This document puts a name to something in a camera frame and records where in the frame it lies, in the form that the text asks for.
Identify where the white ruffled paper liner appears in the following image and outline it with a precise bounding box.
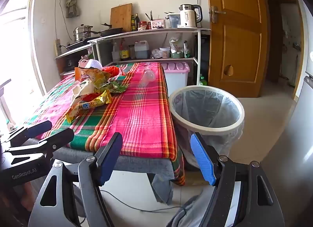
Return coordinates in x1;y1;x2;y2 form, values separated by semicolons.
85;59;103;70

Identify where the clear water filter pitcher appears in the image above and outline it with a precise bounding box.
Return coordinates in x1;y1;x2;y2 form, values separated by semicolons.
167;13;183;29

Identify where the gold yellow snack wrapper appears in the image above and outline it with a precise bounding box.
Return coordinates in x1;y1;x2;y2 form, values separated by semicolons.
66;89;112;123

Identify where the grey table cloth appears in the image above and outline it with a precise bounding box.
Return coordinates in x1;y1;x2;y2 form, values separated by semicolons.
23;138;175;205

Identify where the metal door handle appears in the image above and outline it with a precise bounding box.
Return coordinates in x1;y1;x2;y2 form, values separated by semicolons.
209;5;227;23

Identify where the white plastic tub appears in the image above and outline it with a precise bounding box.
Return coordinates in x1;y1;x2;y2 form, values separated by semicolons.
159;46;171;59

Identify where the red snack wrapper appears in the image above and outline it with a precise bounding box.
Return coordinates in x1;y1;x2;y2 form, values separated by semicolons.
80;93;101;102

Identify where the yellow label oil bottle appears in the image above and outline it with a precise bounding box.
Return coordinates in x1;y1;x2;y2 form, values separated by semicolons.
119;38;130;61

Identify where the clear plastic cup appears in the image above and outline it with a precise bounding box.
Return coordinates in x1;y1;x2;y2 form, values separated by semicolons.
139;69;156;87

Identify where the pink lid storage box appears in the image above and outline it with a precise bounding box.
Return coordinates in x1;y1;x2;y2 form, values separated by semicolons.
160;62;191;98

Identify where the yellow green snack wrapper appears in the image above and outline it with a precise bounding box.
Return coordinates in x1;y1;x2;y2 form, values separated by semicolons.
93;68;112;88

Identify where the white round trash bin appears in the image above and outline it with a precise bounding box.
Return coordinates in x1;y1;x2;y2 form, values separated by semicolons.
168;85;245;169

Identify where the black induction cooker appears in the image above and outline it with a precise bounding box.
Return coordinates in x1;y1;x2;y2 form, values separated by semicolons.
65;41;91;50

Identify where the grey garment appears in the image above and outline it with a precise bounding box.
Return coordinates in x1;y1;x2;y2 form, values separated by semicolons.
166;188;245;227

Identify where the brown doorway frame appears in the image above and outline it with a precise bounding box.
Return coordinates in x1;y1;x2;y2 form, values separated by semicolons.
267;0;305;100

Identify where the thin wall cable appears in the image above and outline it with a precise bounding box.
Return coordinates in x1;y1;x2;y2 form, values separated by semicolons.
55;0;74;42

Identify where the white metal shelf rack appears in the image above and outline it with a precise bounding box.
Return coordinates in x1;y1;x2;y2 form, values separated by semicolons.
87;27;211;86

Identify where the wooden door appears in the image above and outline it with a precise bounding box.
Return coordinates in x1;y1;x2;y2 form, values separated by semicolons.
204;0;269;98

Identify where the clear bin liner bag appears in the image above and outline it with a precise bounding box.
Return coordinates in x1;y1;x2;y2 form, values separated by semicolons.
171;88;244;167

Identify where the steel steamer pot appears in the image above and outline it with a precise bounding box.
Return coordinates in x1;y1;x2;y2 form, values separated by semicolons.
73;24;94;43

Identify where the jug of dark liquid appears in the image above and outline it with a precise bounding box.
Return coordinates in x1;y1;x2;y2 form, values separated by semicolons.
134;40;150;59

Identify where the black frying pan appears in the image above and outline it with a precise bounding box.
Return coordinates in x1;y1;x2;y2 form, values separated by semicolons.
99;23;124;37

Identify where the orange snack wrapper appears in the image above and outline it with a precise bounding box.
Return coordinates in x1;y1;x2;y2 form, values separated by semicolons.
74;67;99;82

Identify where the white plastic bottle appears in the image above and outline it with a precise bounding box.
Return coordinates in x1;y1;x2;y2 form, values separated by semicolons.
112;42;120;62

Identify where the green white packet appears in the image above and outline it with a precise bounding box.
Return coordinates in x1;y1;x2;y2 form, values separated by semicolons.
183;40;194;58

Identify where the pink green plaid tablecloth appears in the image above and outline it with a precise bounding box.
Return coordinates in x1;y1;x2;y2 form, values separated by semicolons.
22;62;186;186

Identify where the silver refrigerator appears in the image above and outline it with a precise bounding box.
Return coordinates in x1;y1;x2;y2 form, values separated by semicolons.
281;69;313;169

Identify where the pink utensil holder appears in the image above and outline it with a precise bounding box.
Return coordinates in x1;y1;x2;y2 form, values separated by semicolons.
150;19;167;30

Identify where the wooden cutting board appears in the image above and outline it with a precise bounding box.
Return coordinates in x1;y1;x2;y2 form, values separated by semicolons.
110;3;133;32

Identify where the black floor cable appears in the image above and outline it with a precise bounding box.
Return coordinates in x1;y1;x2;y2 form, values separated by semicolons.
100;189;187;214

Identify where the brown wooden counter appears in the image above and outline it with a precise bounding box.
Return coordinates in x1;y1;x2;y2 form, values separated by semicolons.
55;45;94;79

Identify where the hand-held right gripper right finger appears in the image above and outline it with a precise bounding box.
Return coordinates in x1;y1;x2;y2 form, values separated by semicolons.
190;132;285;227

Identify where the white electric kettle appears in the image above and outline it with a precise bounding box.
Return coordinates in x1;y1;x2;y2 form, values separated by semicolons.
179;4;203;28

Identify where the cream snack wrapper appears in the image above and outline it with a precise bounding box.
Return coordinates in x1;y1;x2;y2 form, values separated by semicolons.
70;80;96;106

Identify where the dark chopsticks bundle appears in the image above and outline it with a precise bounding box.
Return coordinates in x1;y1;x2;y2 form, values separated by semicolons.
145;10;160;21

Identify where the red plastic bag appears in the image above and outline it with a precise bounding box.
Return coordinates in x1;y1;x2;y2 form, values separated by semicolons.
102;66;120;79

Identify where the white plastic bag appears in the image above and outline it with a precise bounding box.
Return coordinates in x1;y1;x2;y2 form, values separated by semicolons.
170;36;185;55

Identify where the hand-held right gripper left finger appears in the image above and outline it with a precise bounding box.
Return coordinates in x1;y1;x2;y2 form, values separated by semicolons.
28;132;123;227

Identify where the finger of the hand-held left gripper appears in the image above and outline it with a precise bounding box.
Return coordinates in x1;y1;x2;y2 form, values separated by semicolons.
3;128;75;159
5;120;53;146

